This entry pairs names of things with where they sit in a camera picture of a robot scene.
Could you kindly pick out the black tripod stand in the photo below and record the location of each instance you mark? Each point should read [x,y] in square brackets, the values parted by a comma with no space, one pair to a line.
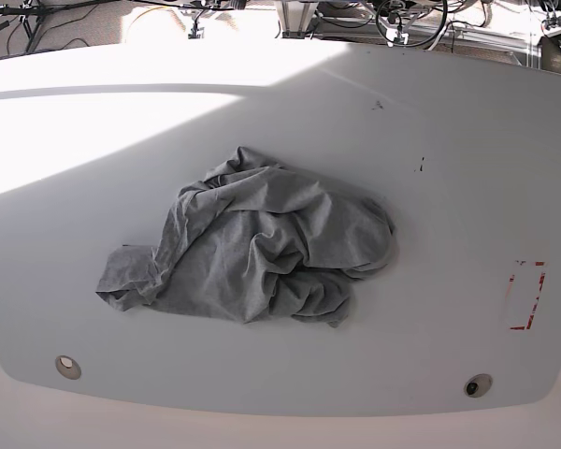
[31,16]

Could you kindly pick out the right round table hole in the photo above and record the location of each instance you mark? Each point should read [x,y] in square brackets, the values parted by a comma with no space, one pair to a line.
[478,385]

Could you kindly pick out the left round table hole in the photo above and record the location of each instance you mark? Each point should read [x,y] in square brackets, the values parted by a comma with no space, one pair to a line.
[68,367]

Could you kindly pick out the red tape rectangle marking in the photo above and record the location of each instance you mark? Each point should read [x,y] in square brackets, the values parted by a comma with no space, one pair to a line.
[523,293]

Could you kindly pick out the round table hole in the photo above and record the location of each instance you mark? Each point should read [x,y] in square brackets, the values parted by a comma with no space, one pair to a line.
[478,385]
[68,367]

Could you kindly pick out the aluminium frame post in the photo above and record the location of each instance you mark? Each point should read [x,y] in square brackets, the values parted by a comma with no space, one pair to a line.
[295,17]

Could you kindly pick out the grey T-shirt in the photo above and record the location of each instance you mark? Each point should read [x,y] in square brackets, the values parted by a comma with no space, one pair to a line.
[255,241]

